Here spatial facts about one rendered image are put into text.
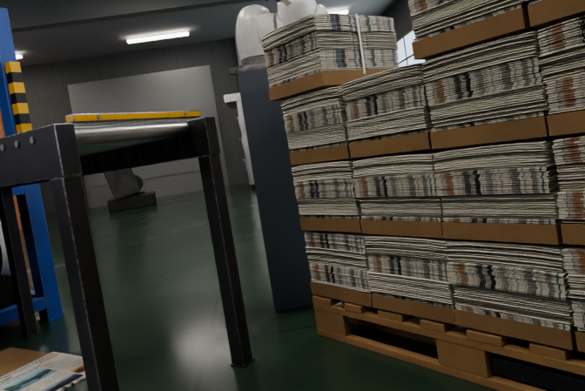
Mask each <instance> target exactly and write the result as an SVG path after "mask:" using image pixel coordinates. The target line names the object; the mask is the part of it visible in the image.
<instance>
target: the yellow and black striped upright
mask: <svg viewBox="0 0 585 391"><path fill-rule="evenodd" d="M4 65H5V70H6V75H7V80H8V85H9V89H10V98H11V103H12V108H13V113H14V118H15V122H16V128H17V133H20V132H24V131H30V130H32V128H31V122H30V114H29V109H28V104H27V99H26V94H25V89H24V81H23V75H22V72H21V67H20V63H19V62H8V63H5V64H4Z"/></svg>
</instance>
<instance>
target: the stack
mask: <svg viewBox="0 0 585 391"><path fill-rule="evenodd" d="M281 104H282V105H281V107H283V108H281V110H283V115H284V114H285V115H284V117H283V119H284V121H285V130H286V136H287V139H288V140H287V141H288V145H289V146H288V147H289V150H290V151H291V152H300V151H306V150H312V149H318V148H324V147H330V146H336V145H346V147H347V144H352V143H359V142H364V141H370V140H375V139H382V138H392V137H399V136H404V135H410V134H416V133H422V132H427V136H428V131H430V132H434V131H445V130H451V129H457V128H463V127H469V126H475V125H486V124H492V123H498V122H504V121H510V120H516V119H522V118H533V117H539V116H544V118H545V115H553V114H559V113H565V112H571V111H582V110H585V16H583V17H578V18H574V19H571V20H568V21H565V22H562V23H559V24H555V25H552V26H549V27H546V28H543V29H540V30H538V31H531V32H527V33H523V34H520V35H515V36H512V37H505V38H503V39H499V40H496V41H493V42H490V43H486V44H481V45H478V46H475V47H472V48H468V49H465V50H462V51H457V52H454V53H451V54H447V55H445V56H441V57H437V58H434V59H431V60H428V61H426V62H423V63H417V64H410V65H405V66H401V67H398V68H394V69H391V70H388V71H383V72H379V73H376V74H373V75H370V76H367V77H364V78H359V79H356V80H353V81H351V82H348V83H346V84H343V85H342V86H337V87H332V88H327V89H323V90H320V91H314V92H310V93H307V94H304V95H301V96H298V97H296V98H290V99H288V100H286V101H284V102H281ZM287 120H288V121H287ZM299 165H300V166H296V167H293V168H292V175H293V180H294V182H293V183H294V186H296V187H295V189H297V190H295V193H296V194H295V195H296V196H297V197H296V199H297V201H298V208H299V215H300V216H301V218H323V219H359V221H360V218H362V219H372V220H405V221H431V222H441V221H444V222H466V223H504V224H536V225H555V227H556V232H557V225H558V224H560V223H561V222H562V224H576V225H585V132H578V133H571V134H563V135H555V136H545V137H537V138H523V139H515V140H508V141H500V142H493V143H485V144H477V145H463V146H455V147H448V148H440V149H432V148H431V149H424V150H417V151H410V152H396V153H388V154H381V155H373V156H365V157H358V158H345V159H337V160H329V161H321V162H314V163H306V164H299ZM294 172H295V173H294ZM297 194H298V195H297ZM304 238H305V240H306V241H305V242H306V244H307V245H306V248H307V249H306V253H307V258H308V263H309V264H310V266H309V267H310V269H309V270H310V271H311V272H310V273H311V275H312V277H311V282H313V283H318V284H322V285H327V286H331V287H339V288H344V289H348V290H353V291H357V292H361V293H369V294H370V293H373V294H376V295H381V296H386V297H392V298H396V299H402V300H411V301H415V302H420V303H425V304H429V305H435V306H439V307H448V308H452V309H453V310H454V308H456V309H458V310H462V311H467V312H472V313H480V314H485V315H489V316H494V317H498V318H502V319H507V320H516V321H520V322H525V323H529V324H535V325H539V326H544V327H552V328H557V329H562V330H567V331H570V336H571V330H572V329H574V328H575V327H577V329H578V332H580V333H585V245H571V244H563V242H562V243H561V244H560V245H551V244H535V243H520V242H504V241H488V240H472V239H444V238H443V239H442V238H428V237H413V236H398V235H383V234H369V233H350V232H330V231H311V230H310V231H307V232H305V237H304ZM557 239H558V232H557ZM312 297H313V308H314V312H315V317H316V323H317V331H318V334H320V335H323V336H326V337H328V338H332V339H335V340H339V341H342V342H345V343H348V344H351V345H354V346H356V347H362V348H365V349H367V350H371V351H374V352H376V353H379V354H384V355H387V356H390V357H393V358H395V359H399V360H402V361H406V362H410V363H413V364H415V365H418V366H421V367H426V368H429V369H432V370H435V371H438V372H441V373H443V374H449V375H452V376H454V377H457V378H460V379H463V380H466V381H471V382H474V383H477V384H480V385H482V386H485V387H489V388H493V389H496V390H499V391H547V390H545V389H541V388H536V387H533V386H530V385H527V384H524V383H520V382H518V381H512V380H509V379H506V378H502V377H500V376H496V375H493V373H492V372H491V367H490V361H489V356H490V353H494V354H500V355H504V356H507V357H511V358H515V359H518V360H522V361H528V362H532V363H535V364H539V365H543V366H546V367H552V368H556V369H560V370H563V371H567V372H570V373H574V374H580V375H584V376H585V361H584V360H585V354H578V353H576V351H577V347H576V348H575V349H574V350H569V349H565V348H561V347H554V346H550V345H546V344H541V343H537V342H533V341H529V340H522V339H517V338H514V337H509V336H506V335H501V334H494V333H490V332H486V331H481V330H477V329H473V328H469V327H464V328H462V327H457V325H455V324H451V323H446V322H442V321H437V320H430V319H426V318H423V319H419V318H414V316H412V315H408V314H403V313H396V312H392V311H387V310H383V309H378V308H375V307H367V306H362V305H359V304H354V303H351V302H347V301H343V300H336V299H332V298H328V297H324V296H320V295H317V294H315V295H314V296H312ZM370 299H371V294H370ZM341 301H342V305H338V304H337V303H340V302H341ZM349 322H350V323H353V324H356V325H360V326H363V327H369V328H372V329H376V330H380V331H383V332H386V333H390V334H396V335H399V336H403V337H406V338H409V339H413V340H419V341H422V342H426V343H429V344H433V345H436V347H437V353H438V359H436V358H433V357H430V356H426V355H424V354H418V353H415V352H412V351H408V350H406V349H402V348H399V347H394V346H390V345H387V344H385V343H381V342H378V341H375V340H369V339H367V338H363V337H360V336H357V335H354V334H351V331H350V325H349ZM508 342H509V343H508ZM510 343H514V344H510ZM515 344H517V345H515ZM518 345H521V346H518ZM522 346H525V347H522ZM570 356H571V357H570ZM572 357H574V358H572ZM576 358H579V359H582V360H579V359H576Z"/></svg>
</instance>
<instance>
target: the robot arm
mask: <svg viewBox="0 0 585 391"><path fill-rule="evenodd" d="M266 1H269V0H266ZM275 1H277V2H278V13H270V11H269V10H268V9H267V8H266V7H264V6H261V5H258V4H254V5H249V6H246V7H245V8H243V9H242V10H241V11H240V13H239V15H238V18H237V23H236V39H237V46H238V51H239V57H240V63H241V65H240V66H238V67H235V68H231V69H229V72H230V75H237V72H238V71H249V70H256V69H262V68H266V59H265V57H264V56H265V54H264V53H265V52H264V51H263V49H264V48H262V46H264V45H262V41H261V39H262V38H261V37H262V36H264V35H265V34H266V33H268V32H270V31H272V30H276V29H278V28H279V27H281V26H283V25H286V24H289V23H290V22H293V21H295V20H297V19H300V18H302V17H305V16H308V15H311V14H320V13H328V11H327V10H326V8H325V7H324V6H323V5H321V4H316V2H315V0H275Z"/></svg>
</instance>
